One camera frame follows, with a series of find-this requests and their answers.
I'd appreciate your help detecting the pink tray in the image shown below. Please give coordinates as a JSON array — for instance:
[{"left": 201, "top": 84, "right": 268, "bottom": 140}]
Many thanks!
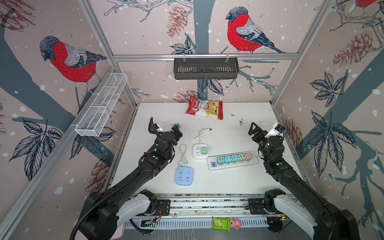
[{"left": 75, "top": 224, "right": 125, "bottom": 240}]

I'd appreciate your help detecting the pink charger plug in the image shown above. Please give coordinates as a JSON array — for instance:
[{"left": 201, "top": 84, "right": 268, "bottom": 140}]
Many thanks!
[{"left": 246, "top": 153, "right": 254, "bottom": 161}]

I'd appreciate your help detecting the blue square power strip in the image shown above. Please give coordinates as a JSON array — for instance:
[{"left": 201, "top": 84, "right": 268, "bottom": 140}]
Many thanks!
[{"left": 175, "top": 167, "right": 194, "bottom": 186}]

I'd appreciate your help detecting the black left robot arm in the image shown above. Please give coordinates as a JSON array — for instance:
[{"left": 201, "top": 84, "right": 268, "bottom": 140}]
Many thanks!
[{"left": 70, "top": 120, "right": 183, "bottom": 240}]

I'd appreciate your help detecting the red white chips bag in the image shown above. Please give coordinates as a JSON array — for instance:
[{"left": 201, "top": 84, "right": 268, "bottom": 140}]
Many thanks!
[{"left": 186, "top": 97, "right": 224, "bottom": 120}]

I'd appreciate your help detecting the teal charger plug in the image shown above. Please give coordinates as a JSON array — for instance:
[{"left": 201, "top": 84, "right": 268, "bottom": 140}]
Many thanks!
[
  {"left": 217, "top": 157, "right": 225, "bottom": 165},
  {"left": 232, "top": 155, "right": 239, "bottom": 163}
]

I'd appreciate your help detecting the black hanging wire basket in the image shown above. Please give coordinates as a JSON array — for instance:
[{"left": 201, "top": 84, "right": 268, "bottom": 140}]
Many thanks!
[{"left": 174, "top": 58, "right": 239, "bottom": 80}]

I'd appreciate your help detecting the aluminium frame post back right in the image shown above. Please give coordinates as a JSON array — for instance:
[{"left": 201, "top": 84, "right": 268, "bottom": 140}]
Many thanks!
[{"left": 271, "top": 0, "right": 335, "bottom": 107}]

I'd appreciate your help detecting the pink pig toy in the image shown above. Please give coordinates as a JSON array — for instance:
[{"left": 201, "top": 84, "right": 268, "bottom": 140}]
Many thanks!
[{"left": 230, "top": 218, "right": 242, "bottom": 230}]

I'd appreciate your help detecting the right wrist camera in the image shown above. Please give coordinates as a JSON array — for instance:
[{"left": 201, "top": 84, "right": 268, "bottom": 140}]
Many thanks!
[{"left": 265, "top": 123, "right": 286, "bottom": 139}]

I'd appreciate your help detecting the aluminium frame post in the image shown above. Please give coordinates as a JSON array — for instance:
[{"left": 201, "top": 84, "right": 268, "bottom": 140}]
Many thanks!
[
  {"left": 77, "top": 0, "right": 139, "bottom": 108},
  {"left": 271, "top": 0, "right": 335, "bottom": 107}
]

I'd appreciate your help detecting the blue strip coiled cable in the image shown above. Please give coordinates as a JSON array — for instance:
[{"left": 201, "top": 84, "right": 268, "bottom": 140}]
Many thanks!
[{"left": 177, "top": 143, "right": 190, "bottom": 168}]

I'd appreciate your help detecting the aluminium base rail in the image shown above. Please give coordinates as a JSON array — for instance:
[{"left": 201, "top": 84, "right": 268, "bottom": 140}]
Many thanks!
[{"left": 125, "top": 193, "right": 334, "bottom": 230}]

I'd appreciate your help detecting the aluminium frame post back left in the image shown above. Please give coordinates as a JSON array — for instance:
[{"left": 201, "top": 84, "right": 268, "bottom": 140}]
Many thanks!
[{"left": 77, "top": 0, "right": 139, "bottom": 108}]

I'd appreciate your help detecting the long white pastel power strip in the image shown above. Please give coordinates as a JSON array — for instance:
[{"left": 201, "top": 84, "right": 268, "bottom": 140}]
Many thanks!
[{"left": 207, "top": 151, "right": 260, "bottom": 171}]

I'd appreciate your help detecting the green snack packet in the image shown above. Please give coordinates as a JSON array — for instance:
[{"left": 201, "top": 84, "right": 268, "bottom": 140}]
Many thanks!
[{"left": 212, "top": 217, "right": 231, "bottom": 233}]

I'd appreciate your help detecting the white square power strip cable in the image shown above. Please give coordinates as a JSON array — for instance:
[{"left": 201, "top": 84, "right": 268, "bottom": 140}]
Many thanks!
[{"left": 188, "top": 128, "right": 213, "bottom": 145}]

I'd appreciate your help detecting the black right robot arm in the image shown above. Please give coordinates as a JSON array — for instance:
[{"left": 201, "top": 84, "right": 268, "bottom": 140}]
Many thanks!
[{"left": 248, "top": 123, "right": 360, "bottom": 240}]

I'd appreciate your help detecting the green charger plug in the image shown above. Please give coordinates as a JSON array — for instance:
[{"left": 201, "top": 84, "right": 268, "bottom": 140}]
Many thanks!
[
  {"left": 238, "top": 154, "right": 246, "bottom": 162},
  {"left": 200, "top": 147, "right": 209, "bottom": 155}
]

